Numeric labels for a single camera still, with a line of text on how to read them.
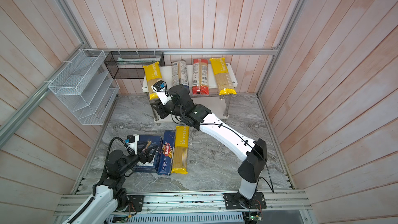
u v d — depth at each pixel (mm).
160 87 572
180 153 879
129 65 1038
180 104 529
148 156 713
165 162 835
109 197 571
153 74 793
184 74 801
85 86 727
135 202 735
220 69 821
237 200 726
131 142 695
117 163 616
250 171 502
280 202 748
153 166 780
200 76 780
